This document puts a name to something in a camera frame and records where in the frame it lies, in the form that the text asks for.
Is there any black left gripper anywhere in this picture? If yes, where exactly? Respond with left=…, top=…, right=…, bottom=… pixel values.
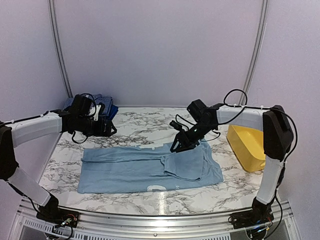
left=76, top=115, right=117, bottom=137

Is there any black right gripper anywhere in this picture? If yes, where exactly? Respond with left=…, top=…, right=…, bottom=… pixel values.
left=170, top=120, right=216, bottom=152

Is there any blue plaid button shirt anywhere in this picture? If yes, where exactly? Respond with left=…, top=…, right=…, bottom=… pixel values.
left=63, top=94, right=113, bottom=116

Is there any light blue garment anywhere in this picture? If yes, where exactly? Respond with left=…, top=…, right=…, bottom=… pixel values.
left=77, top=142, right=224, bottom=194

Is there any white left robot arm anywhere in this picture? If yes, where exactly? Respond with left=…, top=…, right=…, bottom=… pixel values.
left=0, top=93, right=119, bottom=223

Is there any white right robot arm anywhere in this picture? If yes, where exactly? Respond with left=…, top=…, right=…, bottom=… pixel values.
left=170, top=99, right=298, bottom=224

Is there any yellow plastic laundry basket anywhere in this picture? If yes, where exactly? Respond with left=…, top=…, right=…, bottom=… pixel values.
left=226, top=125, right=266, bottom=173

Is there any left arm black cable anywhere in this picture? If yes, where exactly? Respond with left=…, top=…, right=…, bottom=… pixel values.
left=39, top=93, right=101, bottom=145

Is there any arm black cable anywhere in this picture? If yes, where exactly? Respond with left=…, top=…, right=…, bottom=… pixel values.
left=39, top=93, right=101, bottom=145
left=174, top=89, right=298, bottom=161

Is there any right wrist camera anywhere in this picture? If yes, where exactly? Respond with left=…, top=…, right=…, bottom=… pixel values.
left=169, top=120, right=184, bottom=132

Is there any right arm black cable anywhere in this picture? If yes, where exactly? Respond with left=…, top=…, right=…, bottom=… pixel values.
left=174, top=89, right=298, bottom=161

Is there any left aluminium wall post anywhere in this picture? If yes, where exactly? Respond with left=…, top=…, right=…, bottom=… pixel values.
left=47, top=0, right=73, bottom=98

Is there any aluminium wall post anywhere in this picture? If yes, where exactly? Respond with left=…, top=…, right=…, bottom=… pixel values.
left=239, top=0, right=270, bottom=104
left=47, top=0, right=73, bottom=98

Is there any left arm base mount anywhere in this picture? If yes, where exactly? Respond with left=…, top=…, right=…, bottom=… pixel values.
left=36, top=209, right=80, bottom=228

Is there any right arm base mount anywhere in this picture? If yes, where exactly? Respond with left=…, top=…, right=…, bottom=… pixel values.
left=228, top=210, right=274, bottom=229

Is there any aluminium front rail frame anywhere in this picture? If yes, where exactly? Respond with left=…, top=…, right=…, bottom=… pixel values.
left=8, top=199, right=302, bottom=240

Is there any right aluminium wall post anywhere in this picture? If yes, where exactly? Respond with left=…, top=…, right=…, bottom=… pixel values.
left=239, top=0, right=270, bottom=104

